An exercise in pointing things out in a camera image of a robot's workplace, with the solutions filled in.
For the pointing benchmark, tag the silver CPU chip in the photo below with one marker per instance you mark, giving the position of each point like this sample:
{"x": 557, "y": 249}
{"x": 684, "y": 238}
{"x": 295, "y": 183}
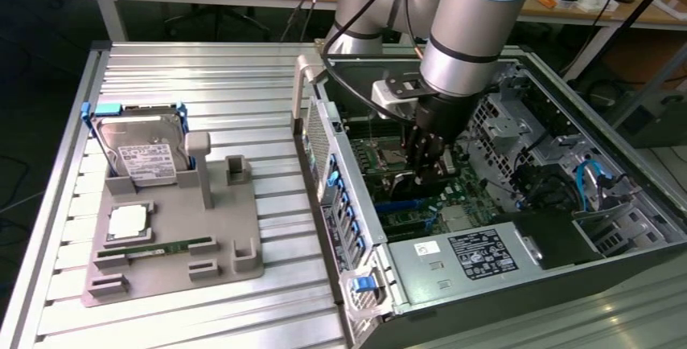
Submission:
{"x": 126, "y": 222}

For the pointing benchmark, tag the silver hard disk drive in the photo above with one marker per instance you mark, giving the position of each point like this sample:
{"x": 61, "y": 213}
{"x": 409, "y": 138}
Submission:
{"x": 144, "y": 152}

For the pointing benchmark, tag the black office chair base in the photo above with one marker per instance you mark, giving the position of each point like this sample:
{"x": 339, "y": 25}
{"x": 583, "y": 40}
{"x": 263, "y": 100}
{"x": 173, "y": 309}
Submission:
{"x": 214, "y": 17}

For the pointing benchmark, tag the blue expansion slot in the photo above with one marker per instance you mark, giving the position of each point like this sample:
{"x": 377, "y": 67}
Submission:
{"x": 399, "y": 205}

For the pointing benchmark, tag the black open PC case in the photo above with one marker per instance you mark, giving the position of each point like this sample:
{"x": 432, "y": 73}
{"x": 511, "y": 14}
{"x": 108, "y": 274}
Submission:
{"x": 589, "y": 284}

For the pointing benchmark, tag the thin metal locking lever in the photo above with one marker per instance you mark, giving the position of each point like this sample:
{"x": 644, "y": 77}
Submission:
{"x": 369, "y": 128}

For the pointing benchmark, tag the black fan shroud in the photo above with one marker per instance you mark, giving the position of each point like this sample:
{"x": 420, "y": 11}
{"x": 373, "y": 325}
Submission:
{"x": 557, "y": 240}

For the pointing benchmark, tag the graphics card with metal bracket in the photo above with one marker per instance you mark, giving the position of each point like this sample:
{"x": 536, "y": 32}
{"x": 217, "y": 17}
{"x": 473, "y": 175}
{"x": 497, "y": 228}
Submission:
{"x": 408, "y": 189}

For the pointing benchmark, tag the small orange box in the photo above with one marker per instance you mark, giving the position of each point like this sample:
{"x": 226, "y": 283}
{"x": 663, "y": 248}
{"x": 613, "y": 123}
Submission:
{"x": 548, "y": 0}

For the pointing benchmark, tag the CPU socket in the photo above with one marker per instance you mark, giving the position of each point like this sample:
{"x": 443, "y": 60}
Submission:
{"x": 383, "y": 156}

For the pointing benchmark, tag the grey power supply unit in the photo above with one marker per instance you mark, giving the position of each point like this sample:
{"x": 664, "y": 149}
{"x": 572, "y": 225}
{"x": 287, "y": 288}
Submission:
{"x": 429, "y": 276}

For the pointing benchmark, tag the green motherboard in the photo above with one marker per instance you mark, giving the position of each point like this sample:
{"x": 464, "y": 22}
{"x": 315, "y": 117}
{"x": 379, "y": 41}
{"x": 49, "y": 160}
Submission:
{"x": 472, "y": 200}

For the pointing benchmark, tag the blue case latch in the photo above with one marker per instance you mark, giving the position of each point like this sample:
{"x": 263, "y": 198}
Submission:
{"x": 359, "y": 284}

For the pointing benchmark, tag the grey plastic parts rack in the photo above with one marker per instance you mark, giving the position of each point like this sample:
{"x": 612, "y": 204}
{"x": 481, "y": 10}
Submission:
{"x": 177, "y": 212}

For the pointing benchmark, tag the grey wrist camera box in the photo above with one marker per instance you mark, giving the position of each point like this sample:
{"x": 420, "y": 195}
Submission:
{"x": 388, "y": 103}

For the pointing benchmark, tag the blue plastic disk caddy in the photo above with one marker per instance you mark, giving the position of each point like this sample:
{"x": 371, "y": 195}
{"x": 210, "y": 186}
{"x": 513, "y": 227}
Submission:
{"x": 106, "y": 109}

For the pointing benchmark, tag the black computer tower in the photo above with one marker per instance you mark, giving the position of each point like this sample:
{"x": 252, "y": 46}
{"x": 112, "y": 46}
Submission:
{"x": 665, "y": 124}

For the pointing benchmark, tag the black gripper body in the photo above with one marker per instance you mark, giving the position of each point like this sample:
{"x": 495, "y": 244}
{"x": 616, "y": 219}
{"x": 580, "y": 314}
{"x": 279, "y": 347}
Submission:
{"x": 448, "y": 117}

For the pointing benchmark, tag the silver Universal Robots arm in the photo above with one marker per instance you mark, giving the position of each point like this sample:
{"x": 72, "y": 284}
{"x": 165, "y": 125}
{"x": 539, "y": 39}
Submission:
{"x": 461, "y": 35}

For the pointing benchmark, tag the green RAM stick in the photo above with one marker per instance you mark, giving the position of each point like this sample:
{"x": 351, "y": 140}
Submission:
{"x": 160, "y": 247}

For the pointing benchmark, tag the aluminium profile post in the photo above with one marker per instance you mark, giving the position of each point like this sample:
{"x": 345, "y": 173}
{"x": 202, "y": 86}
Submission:
{"x": 645, "y": 87}

